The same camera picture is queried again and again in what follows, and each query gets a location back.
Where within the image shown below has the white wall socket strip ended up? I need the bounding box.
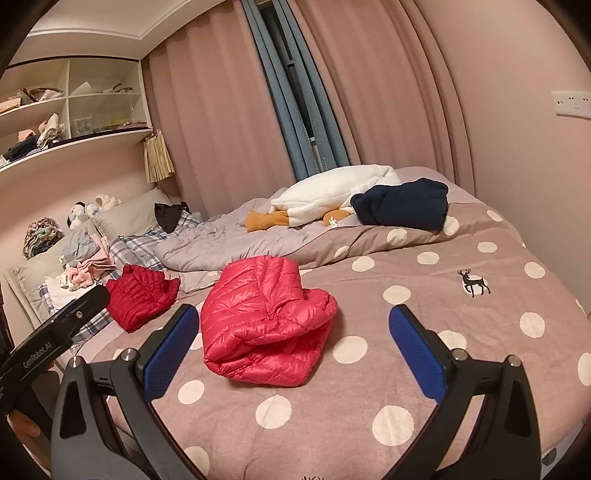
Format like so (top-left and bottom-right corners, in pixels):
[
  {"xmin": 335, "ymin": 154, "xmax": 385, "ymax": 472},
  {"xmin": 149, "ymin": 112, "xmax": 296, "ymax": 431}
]
[{"xmin": 551, "ymin": 90, "xmax": 591, "ymax": 116}]

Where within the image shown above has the grey quilt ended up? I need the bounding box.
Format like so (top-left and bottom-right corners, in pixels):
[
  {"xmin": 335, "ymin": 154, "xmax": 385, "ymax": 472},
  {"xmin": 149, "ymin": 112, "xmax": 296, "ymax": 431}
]
[{"xmin": 154, "ymin": 187, "xmax": 334, "ymax": 271}]

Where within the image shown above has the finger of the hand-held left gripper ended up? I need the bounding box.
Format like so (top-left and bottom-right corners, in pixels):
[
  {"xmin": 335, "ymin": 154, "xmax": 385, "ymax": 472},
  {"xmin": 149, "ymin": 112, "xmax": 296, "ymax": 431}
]
[{"xmin": 50, "ymin": 285, "xmax": 111, "ymax": 343}]

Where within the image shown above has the blue curtain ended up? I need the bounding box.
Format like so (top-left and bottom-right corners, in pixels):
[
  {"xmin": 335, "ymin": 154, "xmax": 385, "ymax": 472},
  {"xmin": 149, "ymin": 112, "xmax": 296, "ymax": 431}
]
[{"xmin": 242, "ymin": 0, "xmax": 350, "ymax": 184}]

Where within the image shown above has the floral fabric bundle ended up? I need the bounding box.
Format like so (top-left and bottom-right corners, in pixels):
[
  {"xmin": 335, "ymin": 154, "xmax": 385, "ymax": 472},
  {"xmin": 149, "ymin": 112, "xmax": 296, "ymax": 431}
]
[{"xmin": 23, "ymin": 217, "xmax": 64, "ymax": 260}]

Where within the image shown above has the pink curtain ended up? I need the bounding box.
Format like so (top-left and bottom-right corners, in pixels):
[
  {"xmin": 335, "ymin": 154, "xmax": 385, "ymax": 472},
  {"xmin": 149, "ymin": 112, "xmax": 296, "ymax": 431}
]
[
  {"xmin": 141, "ymin": 9, "xmax": 297, "ymax": 220},
  {"xmin": 291, "ymin": 0, "xmax": 477, "ymax": 191}
]

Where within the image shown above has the navy blue garment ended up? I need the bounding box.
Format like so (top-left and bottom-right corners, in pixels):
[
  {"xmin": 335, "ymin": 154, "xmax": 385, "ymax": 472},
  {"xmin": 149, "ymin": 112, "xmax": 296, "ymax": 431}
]
[{"xmin": 350, "ymin": 179, "xmax": 450, "ymax": 232}]

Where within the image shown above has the person's left hand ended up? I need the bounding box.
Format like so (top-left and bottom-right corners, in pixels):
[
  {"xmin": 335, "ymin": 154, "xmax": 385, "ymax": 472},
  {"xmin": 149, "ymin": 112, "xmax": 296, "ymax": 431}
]
[{"xmin": 8, "ymin": 408, "xmax": 43, "ymax": 438}]

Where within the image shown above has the beige pleated skirt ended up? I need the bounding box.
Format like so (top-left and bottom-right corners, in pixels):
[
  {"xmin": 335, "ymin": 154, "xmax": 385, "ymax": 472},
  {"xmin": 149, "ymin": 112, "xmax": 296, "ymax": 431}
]
[{"xmin": 144, "ymin": 130, "xmax": 177, "ymax": 184}]

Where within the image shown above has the beige pillow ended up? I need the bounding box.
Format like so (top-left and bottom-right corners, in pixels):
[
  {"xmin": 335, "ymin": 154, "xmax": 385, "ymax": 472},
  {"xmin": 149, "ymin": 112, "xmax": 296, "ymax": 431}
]
[
  {"xmin": 4, "ymin": 249, "xmax": 71, "ymax": 325},
  {"xmin": 90, "ymin": 186, "xmax": 172, "ymax": 241}
]

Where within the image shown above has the black cloth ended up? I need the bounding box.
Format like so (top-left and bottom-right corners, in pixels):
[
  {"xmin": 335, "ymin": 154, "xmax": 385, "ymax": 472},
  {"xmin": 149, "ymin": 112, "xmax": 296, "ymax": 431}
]
[{"xmin": 154, "ymin": 202, "xmax": 191, "ymax": 233}]

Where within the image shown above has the dark window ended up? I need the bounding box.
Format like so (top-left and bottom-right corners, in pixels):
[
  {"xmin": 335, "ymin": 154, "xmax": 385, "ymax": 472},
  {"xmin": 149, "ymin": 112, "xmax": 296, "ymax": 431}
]
[{"xmin": 261, "ymin": 2, "xmax": 322, "ymax": 172}]

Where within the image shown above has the mixed small clothes heap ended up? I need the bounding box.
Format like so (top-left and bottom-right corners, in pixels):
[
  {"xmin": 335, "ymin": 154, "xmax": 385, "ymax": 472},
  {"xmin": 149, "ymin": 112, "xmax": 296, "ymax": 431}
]
[{"xmin": 0, "ymin": 113, "xmax": 66, "ymax": 163}]

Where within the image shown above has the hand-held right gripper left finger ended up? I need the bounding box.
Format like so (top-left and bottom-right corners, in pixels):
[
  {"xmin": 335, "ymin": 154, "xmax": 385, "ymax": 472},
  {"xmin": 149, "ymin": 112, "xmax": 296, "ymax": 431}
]
[{"xmin": 50, "ymin": 304, "xmax": 204, "ymax": 480}]

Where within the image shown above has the dark red puffer jacket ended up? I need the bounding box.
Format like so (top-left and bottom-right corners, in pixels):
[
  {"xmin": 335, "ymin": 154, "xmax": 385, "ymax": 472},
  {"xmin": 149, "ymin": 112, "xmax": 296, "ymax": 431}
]
[{"xmin": 106, "ymin": 264, "xmax": 181, "ymax": 333}]

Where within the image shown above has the plaid pillow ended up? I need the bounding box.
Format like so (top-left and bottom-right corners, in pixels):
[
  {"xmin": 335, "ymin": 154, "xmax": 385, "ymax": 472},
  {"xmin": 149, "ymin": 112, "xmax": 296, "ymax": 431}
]
[{"xmin": 110, "ymin": 210, "xmax": 204, "ymax": 278}]

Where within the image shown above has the white goose plush toy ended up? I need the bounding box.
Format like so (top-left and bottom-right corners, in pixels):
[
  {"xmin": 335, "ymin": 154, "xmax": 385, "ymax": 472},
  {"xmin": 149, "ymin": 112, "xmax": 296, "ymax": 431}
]
[{"xmin": 245, "ymin": 165, "xmax": 400, "ymax": 232}]

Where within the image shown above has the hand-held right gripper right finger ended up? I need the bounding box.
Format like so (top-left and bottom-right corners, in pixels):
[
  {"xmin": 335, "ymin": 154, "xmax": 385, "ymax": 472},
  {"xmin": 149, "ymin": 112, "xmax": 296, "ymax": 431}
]
[{"xmin": 389, "ymin": 304, "xmax": 542, "ymax": 480}]

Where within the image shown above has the pastel clothes pile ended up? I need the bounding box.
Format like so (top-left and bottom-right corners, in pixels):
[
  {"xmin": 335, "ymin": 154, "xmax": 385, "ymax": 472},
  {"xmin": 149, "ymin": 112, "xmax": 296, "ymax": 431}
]
[{"xmin": 59, "ymin": 228, "xmax": 119, "ymax": 292}]

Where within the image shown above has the white wall shelf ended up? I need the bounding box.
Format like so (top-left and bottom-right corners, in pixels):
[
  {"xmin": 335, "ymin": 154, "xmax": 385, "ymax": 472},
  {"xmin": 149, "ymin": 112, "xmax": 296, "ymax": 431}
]
[{"xmin": 0, "ymin": 55, "xmax": 154, "ymax": 175}]

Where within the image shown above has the pink-red hooded puffer jacket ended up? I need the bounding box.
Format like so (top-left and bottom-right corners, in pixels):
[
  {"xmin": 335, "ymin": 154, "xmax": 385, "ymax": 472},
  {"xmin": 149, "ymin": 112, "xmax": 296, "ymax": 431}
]
[{"xmin": 201, "ymin": 256, "xmax": 339, "ymax": 387}]

